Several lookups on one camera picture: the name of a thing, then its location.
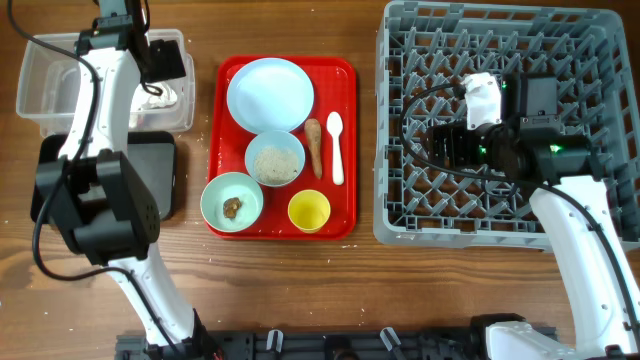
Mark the light green bowl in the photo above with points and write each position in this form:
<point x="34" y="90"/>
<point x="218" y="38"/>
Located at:
<point x="228" y="185"/>

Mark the yellow plastic cup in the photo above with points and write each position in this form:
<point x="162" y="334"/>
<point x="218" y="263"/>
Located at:
<point x="309" y="210"/>

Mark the brown carrot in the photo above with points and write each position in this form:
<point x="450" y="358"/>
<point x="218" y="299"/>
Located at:
<point x="313" y="135"/>

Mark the clear plastic bin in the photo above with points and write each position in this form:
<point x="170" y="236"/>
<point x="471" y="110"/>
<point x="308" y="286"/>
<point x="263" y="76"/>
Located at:
<point x="49" y="85"/>

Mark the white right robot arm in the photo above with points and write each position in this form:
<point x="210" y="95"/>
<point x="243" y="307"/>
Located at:
<point x="512" y="126"/>

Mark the large light blue plate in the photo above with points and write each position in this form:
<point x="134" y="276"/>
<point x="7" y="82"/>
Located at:
<point x="270" y="94"/>

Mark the brown food scrap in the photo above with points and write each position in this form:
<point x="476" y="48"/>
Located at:
<point x="231" y="206"/>

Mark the red plastic tray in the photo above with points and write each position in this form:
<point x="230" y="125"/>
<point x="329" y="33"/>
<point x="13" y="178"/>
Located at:
<point x="334" y="81"/>

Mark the black waste tray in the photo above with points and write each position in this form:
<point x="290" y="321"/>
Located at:
<point x="152" y="154"/>

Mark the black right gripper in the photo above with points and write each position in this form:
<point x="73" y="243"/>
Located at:
<point x="456" y="133"/>

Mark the white plastic spoon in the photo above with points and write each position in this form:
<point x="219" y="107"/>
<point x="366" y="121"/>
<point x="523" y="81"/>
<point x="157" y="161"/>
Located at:
<point x="334" y="127"/>

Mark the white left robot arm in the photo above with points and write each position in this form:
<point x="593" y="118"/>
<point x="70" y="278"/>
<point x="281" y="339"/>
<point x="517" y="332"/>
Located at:
<point x="95" y="198"/>

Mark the light blue rice bowl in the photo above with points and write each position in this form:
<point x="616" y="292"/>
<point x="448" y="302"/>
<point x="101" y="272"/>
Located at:
<point x="278" y="139"/>

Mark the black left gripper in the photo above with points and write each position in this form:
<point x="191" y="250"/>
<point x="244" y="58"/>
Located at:
<point x="169" y="60"/>

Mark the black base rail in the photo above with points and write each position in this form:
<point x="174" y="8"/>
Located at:
<point x="434" y="343"/>

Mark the grey dishwasher rack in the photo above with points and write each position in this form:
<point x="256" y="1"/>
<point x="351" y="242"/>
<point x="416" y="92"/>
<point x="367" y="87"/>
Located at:
<point x="424" y="47"/>

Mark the white rice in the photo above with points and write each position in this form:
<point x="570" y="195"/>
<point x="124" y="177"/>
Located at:
<point x="276" y="166"/>

